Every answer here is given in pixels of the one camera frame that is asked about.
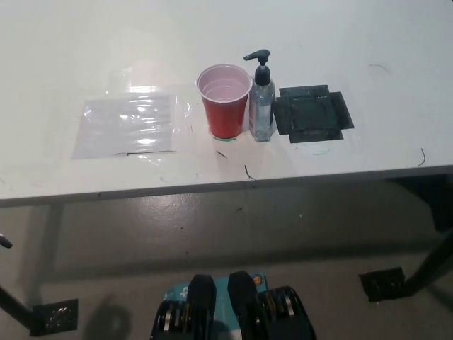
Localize clear hand soap pump bottle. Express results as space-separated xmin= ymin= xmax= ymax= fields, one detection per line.
xmin=242 ymin=48 xmax=277 ymax=141

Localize robot body black teal blocks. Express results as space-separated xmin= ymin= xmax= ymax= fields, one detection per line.
xmin=149 ymin=270 xmax=318 ymax=340

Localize black table leg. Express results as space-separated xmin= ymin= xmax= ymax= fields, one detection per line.
xmin=404 ymin=226 xmax=453 ymax=288
xmin=0 ymin=282 xmax=37 ymax=334

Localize clear plastic sheet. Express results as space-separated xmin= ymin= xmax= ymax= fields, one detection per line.
xmin=71 ymin=93 xmax=178 ymax=161

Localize red plastic cup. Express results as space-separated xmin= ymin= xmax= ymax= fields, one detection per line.
xmin=197 ymin=63 xmax=253 ymax=140

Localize black tape patch on table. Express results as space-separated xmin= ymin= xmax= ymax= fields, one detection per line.
xmin=271 ymin=84 xmax=355 ymax=145

